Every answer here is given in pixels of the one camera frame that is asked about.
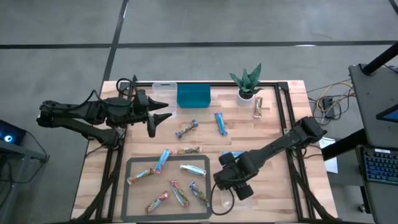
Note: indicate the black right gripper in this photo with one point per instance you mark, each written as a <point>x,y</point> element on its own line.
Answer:
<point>231,177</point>

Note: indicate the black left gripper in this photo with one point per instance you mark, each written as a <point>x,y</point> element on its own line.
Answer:
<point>136,116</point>

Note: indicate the light blue granola bar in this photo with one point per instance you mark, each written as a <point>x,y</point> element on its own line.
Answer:
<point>220,124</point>
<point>231,153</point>
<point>163,160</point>

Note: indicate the purple granola bar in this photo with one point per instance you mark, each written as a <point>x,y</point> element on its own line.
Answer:
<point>186,128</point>
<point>199,194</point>

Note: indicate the silver granola bar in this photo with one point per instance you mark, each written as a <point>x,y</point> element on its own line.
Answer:
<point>192,170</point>

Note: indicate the green and brown granola bar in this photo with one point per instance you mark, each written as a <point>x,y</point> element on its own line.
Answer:
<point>188,151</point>

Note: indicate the orange and blue granola bar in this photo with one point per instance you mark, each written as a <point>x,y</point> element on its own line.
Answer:
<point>140,176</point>
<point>258,107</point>

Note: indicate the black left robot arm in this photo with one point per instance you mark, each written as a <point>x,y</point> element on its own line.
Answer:
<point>93,110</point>

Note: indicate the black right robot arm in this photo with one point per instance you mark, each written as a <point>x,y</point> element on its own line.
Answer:
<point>280,143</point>

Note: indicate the blue plastic bin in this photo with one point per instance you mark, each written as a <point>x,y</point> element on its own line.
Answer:
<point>193,96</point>

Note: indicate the potted plant in white pot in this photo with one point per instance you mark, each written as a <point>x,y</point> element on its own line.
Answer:
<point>245,98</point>

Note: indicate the grey bordered table mat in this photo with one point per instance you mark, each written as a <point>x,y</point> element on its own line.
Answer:
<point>123,186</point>

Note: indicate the white paper sheet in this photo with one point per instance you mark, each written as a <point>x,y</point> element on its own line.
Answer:
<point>331,161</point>

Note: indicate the black support beam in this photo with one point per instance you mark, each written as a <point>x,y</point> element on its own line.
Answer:
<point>342,146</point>

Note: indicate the black power adapter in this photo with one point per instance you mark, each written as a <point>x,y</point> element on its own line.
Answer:
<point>327,102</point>

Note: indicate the caster wheel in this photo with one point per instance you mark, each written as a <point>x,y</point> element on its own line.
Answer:
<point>362,208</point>

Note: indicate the grey metal stand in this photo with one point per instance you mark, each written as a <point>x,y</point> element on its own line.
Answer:
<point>18,152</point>

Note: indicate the black computer with blue light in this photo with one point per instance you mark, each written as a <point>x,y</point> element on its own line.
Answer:
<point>12,133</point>

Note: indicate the backlit keyboard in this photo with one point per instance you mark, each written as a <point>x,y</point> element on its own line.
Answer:
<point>381,166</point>

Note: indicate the grey equipment cart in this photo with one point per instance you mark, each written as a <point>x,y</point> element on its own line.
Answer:
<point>370,102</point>

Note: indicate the tablet screen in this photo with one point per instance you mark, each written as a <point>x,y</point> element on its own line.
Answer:
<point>390,115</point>

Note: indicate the black pole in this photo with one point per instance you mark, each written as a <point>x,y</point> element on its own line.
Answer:
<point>379,60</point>

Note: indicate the black aluminium table frame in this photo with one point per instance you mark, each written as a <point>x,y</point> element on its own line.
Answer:
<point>220,84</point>

